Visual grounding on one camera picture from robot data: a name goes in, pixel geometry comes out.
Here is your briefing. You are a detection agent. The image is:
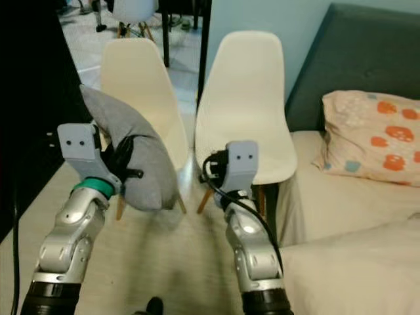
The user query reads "black robot foot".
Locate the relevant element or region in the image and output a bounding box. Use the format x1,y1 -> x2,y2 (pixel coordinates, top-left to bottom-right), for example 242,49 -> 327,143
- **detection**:
143,297 -> 165,315

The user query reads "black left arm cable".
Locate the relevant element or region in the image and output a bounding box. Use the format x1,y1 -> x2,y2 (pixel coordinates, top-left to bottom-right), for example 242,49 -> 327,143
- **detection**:
10,131 -> 60,315

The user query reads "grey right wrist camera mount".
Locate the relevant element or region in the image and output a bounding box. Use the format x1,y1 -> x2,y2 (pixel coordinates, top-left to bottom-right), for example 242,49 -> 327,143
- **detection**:
226,140 -> 259,191

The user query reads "orange patterned pillow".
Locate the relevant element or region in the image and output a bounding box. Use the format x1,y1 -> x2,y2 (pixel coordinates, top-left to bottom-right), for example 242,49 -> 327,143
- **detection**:
314,90 -> 420,190

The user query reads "bed with cream sheet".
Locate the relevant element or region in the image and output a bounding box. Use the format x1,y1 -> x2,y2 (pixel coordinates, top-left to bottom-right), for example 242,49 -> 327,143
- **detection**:
276,130 -> 420,315

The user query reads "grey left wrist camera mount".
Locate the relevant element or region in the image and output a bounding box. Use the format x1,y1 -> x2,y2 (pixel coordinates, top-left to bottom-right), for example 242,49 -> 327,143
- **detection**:
57,123 -> 119,191

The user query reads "black cabinet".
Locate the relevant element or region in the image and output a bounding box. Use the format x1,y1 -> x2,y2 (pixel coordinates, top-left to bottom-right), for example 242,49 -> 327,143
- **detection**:
0,0 -> 85,240

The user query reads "grey square pillow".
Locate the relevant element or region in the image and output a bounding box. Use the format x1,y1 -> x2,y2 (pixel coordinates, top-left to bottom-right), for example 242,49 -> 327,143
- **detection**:
79,84 -> 179,212

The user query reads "dark grey padded headboard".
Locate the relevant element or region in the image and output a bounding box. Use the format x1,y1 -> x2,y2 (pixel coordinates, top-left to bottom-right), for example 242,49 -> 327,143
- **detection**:
284,3 -> 420,135

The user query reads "white chair with wooden legs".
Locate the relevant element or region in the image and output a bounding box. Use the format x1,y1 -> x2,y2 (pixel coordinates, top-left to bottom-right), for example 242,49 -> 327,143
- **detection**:
112,0 -> 159,37

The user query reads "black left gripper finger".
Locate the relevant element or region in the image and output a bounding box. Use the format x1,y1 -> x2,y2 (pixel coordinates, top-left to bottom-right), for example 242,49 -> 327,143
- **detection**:
110,136 -> 137,169

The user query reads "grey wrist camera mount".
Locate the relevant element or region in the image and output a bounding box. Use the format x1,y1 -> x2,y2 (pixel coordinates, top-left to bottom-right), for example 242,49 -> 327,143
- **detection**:
226,140 -> 259,191
57,123 -> 119,191

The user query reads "cream plastic shell chair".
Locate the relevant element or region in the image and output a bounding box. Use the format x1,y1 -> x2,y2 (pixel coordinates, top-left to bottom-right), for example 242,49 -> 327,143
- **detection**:
195,31 -> 297,214
98,38 -> 188,214

